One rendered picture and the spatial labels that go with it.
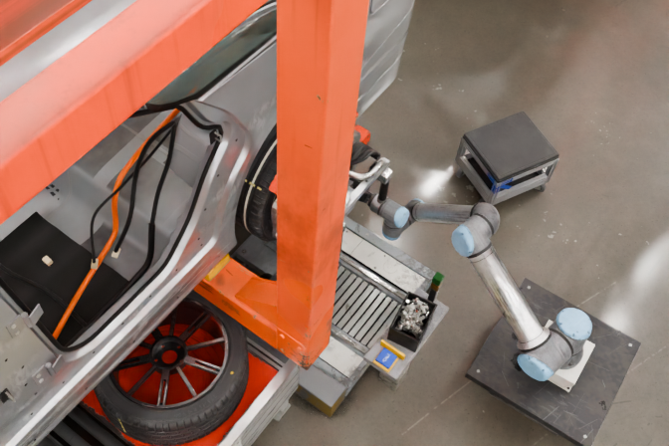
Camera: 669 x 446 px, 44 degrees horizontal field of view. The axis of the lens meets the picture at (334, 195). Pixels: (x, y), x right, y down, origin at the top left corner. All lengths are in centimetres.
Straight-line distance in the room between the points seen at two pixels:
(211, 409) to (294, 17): 194
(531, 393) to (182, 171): 179
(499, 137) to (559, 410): 149
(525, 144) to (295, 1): 278
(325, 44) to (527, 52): 366
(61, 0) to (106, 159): 239
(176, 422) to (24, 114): 226
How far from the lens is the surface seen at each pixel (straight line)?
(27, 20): 113
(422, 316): 360
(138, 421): 350
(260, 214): 339
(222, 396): 349
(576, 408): 390
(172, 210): 332
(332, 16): 189
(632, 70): 566
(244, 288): 348
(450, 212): 366
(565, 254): 463
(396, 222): 376
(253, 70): 289
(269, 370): 378
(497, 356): 390
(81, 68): 143
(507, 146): 452
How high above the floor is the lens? 374
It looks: 55 degrees down
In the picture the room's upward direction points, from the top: 6 degrees clockwise
